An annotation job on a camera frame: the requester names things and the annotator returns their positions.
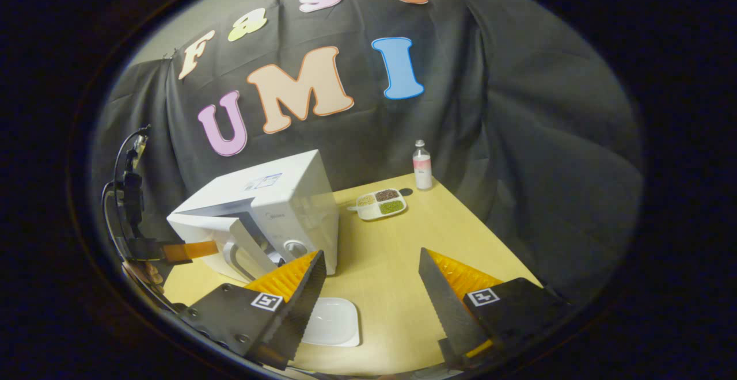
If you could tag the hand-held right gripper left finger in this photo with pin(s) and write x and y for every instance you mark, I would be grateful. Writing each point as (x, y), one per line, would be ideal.
(302, 311)

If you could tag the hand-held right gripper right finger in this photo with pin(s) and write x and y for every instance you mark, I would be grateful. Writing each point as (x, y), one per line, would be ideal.
(446, 305)

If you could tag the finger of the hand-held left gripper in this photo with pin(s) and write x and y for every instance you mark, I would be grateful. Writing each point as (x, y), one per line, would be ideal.
(193, 249)

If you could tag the white microwave oven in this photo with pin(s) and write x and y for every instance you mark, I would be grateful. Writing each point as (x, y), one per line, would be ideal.
(288, 196)

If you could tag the white square plate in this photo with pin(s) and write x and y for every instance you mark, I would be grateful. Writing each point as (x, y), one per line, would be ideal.
(337, 322)

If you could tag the white divided dish of grains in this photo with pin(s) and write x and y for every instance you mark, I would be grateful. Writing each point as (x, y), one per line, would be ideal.
(380, 204)

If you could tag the small clear bottle pink label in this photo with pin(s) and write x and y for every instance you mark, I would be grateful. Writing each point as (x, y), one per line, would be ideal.
(422, 167)

